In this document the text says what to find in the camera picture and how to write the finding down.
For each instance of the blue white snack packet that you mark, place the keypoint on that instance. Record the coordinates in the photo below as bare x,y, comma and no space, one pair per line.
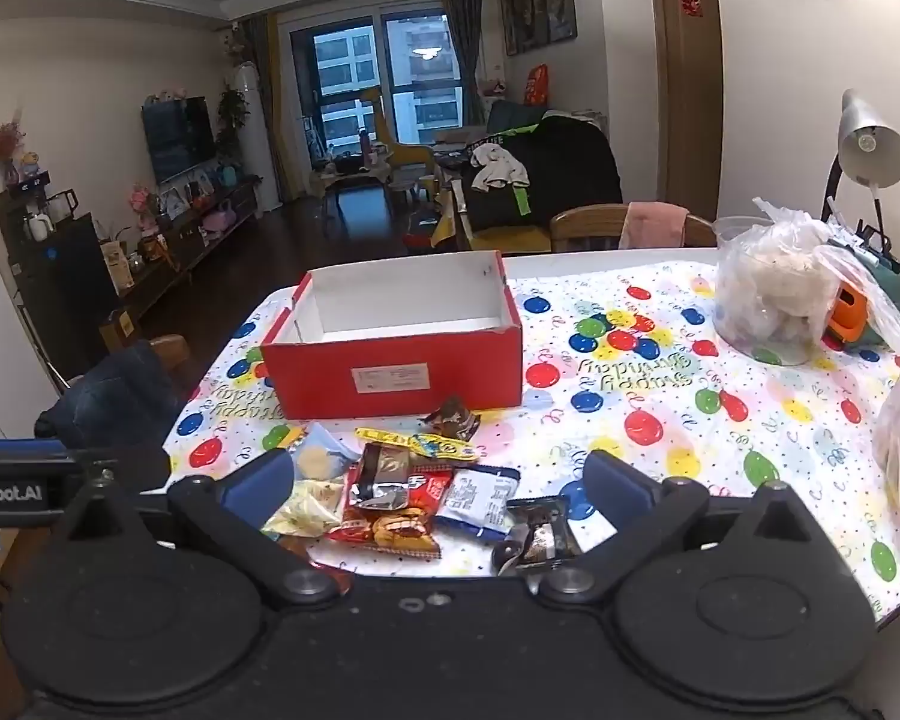
476,499

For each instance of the light blue cake packet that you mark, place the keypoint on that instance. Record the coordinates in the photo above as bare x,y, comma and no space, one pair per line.
319,459

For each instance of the flat screen television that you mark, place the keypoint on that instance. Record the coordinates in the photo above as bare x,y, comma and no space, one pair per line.
178,136

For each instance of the grey desk lamp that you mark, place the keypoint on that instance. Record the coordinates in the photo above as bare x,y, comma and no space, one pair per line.
870,139

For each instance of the pink cloth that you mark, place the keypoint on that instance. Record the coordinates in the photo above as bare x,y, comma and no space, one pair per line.
652,226

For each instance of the cream snack packet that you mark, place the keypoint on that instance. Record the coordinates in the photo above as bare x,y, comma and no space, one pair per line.
307,510

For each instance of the red checkered cookie packet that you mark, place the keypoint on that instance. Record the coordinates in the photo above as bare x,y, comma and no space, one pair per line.
394,529

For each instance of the wooden chair with jacket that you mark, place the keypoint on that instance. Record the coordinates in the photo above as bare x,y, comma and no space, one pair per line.
171,351

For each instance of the wooden door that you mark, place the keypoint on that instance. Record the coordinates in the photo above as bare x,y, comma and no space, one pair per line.
682,105

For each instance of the wooden dining chair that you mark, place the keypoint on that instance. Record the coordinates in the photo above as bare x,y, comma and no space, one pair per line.
585,229

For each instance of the white cabinet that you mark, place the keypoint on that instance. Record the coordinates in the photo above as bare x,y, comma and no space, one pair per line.
0,360

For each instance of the blue denim jacket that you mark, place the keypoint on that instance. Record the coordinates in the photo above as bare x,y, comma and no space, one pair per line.
112,397

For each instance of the black coat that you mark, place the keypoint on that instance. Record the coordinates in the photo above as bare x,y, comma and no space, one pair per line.
570,165

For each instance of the glass balcony door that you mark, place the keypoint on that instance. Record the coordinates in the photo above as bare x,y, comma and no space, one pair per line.
379,67

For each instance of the silver black snack packet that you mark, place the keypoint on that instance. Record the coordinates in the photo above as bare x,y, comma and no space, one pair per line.
382,472

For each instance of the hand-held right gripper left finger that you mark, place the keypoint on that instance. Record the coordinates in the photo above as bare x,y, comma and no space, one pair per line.
259,478

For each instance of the white garment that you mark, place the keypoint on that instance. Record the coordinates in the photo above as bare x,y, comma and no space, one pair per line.
499,165

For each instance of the dark brown snack wrapper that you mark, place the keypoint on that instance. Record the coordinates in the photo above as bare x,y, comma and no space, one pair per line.
450,420

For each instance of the dark tea cabinet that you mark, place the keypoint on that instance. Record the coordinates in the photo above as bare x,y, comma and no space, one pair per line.
67,285

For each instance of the dark coffee table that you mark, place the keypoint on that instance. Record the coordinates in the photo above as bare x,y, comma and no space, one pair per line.
356,184

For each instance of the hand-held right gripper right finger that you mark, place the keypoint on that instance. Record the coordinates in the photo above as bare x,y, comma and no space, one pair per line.
619,481

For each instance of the red cardboard box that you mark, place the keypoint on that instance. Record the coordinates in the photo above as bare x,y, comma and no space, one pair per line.
307,375

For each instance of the grey curtain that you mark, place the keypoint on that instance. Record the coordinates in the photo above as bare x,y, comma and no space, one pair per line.
461,45

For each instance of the green desk organizer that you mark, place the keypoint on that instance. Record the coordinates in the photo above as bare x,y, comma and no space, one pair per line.
889,289

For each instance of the clear bag of white buns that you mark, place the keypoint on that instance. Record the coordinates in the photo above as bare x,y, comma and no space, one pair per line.
772,292

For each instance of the white standing air conditioner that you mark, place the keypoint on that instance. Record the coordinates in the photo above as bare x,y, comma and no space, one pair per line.
255,135

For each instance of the orange plastic object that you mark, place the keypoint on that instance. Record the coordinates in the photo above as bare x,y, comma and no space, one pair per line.
847,315

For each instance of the dark wooden television cabinet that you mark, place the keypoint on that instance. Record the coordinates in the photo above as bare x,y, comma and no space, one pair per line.
195,247

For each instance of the orange bag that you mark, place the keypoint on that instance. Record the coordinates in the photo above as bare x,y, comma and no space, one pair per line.
538,86

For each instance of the yellow snack packet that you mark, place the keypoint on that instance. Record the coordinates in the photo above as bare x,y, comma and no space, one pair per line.
420,446

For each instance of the balloon print tablecloth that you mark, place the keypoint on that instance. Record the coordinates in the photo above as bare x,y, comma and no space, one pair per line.
720,480

